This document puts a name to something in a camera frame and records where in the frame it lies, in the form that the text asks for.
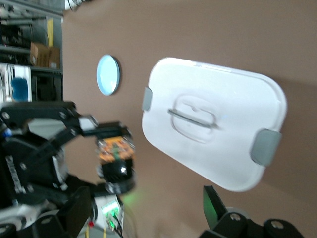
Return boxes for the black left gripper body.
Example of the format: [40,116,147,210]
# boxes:
[0,123,69,209]

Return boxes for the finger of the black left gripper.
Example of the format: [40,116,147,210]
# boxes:
[63,173,137,198]
[0,101,132,140]

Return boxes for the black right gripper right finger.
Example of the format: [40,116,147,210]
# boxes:
[202,184,306,238]

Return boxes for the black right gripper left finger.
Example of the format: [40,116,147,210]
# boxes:
[32,186,94,238]

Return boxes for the light blue round plate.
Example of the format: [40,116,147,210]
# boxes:
[96,54,122,97]

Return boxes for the blue plastic object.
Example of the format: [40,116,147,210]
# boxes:
[11,76,31,101]

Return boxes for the brown cardboard box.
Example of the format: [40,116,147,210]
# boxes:
[49,47,61,69]
[29,41,51,67]

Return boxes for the white lidded storage box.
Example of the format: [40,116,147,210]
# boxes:
[141,57,288,193]

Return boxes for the grey metal storage shelf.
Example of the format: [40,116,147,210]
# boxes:
[0,0,64,103]

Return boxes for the brown table mat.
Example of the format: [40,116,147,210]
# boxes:
[60,0,317,238]

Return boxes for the black base cables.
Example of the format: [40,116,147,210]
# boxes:
[105,215,125,238]

